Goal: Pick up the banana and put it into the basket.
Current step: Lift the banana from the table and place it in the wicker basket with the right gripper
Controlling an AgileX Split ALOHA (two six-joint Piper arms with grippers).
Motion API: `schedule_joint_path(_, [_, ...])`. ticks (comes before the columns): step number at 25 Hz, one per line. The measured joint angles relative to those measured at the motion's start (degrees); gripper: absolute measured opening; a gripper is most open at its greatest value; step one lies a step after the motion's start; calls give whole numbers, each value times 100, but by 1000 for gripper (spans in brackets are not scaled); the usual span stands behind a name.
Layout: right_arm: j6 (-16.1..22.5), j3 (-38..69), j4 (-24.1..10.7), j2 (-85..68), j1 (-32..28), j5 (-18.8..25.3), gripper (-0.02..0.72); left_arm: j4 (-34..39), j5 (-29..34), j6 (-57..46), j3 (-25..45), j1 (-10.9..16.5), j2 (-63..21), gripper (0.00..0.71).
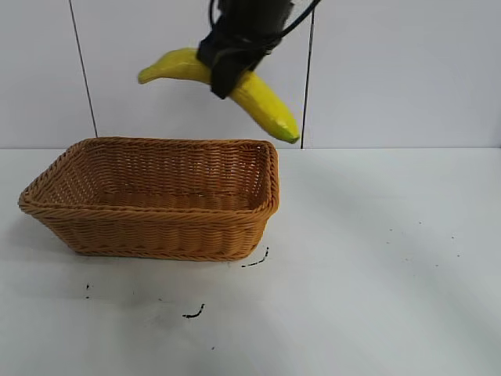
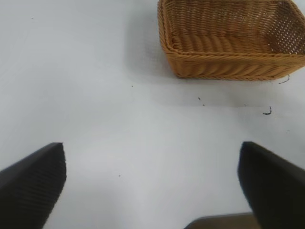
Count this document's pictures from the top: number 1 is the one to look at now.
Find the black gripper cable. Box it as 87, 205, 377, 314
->
269, 0, 324, 41

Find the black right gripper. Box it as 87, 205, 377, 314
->
196, 0, 295, 100

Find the brown wicker basket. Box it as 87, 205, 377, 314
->
17, 136, 281, 262

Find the yellow banana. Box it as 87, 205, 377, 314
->
137, 47, 301, 143

